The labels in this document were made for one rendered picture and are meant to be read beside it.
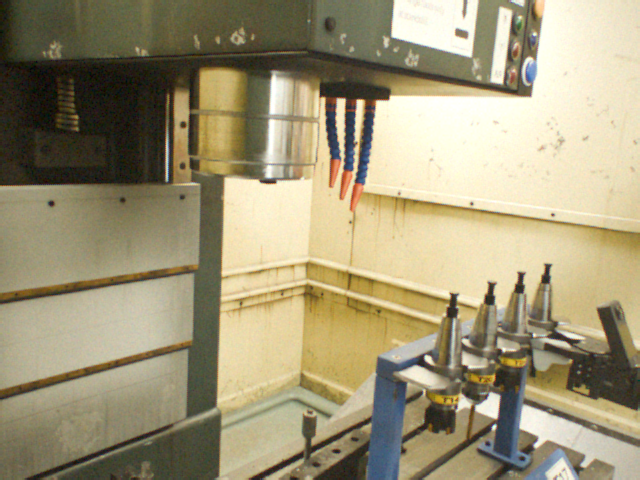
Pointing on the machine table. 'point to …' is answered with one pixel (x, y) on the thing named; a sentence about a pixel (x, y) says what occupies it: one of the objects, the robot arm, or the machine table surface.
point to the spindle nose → (253, 124)
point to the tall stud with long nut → (309, 431)
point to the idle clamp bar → (353, 455)
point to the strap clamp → (133, 473)
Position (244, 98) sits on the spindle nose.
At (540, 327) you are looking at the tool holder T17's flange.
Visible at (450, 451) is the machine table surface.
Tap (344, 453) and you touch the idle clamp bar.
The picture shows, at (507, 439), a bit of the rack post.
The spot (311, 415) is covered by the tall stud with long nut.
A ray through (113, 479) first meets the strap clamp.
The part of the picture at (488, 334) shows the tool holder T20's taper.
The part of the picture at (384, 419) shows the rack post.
